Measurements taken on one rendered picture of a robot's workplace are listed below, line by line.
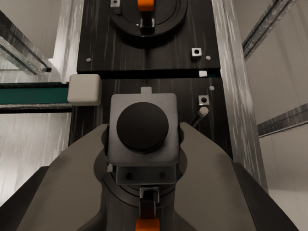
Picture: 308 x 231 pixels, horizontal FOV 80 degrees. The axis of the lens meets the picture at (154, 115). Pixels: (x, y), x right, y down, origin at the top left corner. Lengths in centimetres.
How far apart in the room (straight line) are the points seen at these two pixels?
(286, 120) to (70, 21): 40
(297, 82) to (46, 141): 53
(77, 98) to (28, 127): 14
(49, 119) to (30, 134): 4
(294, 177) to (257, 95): 18
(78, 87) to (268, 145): 38
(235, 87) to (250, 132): 8
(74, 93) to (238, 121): 25
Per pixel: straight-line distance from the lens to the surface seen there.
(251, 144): 32
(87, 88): 29
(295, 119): 30
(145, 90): 17
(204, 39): 36
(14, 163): 40
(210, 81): 32
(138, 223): 18
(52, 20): 59
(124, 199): 26
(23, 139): 40
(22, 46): 33
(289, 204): 46
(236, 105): 33
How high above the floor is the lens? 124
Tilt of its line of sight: 74 degrees down
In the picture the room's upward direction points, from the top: 1 degrees counter-clockwise
